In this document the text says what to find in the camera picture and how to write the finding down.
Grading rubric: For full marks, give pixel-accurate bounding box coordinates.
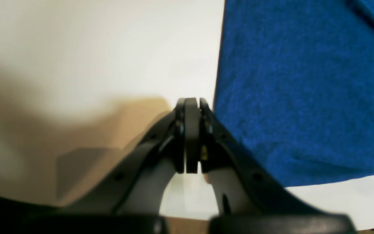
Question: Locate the dark blue t-shirt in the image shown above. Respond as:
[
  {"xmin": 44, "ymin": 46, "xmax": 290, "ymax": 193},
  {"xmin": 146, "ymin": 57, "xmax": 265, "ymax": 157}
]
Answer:
[{"xmin": 215, "ymin": 0, "xmax": 374, "ymax": 187}]

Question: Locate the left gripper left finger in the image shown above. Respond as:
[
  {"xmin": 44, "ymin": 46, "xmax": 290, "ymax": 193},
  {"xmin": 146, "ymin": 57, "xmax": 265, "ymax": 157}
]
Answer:
[{"xmin": 22, "ymin": 98, "xmax": 186, "ymax": 234}]

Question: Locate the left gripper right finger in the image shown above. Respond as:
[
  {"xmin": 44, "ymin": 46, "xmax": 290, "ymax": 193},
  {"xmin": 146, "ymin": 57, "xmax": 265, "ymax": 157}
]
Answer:
[{"xmin": 185, "ymin": 98, "xmax": 356, "ymax": 234}]

